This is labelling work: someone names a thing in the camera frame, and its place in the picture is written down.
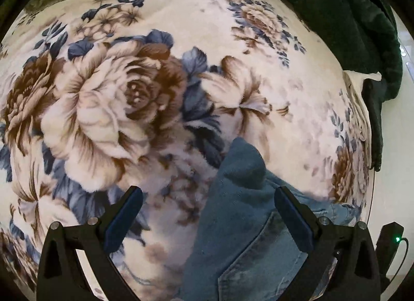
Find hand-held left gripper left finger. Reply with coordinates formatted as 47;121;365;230
36;185;144;301

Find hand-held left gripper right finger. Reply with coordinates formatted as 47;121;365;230
274;185;382;301

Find dark green fleece blanket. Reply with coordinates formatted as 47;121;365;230
197;0;403;102

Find floral blanket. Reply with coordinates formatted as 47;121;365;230
0;0;376;301

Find black cable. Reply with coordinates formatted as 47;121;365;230
386;238;409;284

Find blue denim pants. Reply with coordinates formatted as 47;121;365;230
183;137;363;301

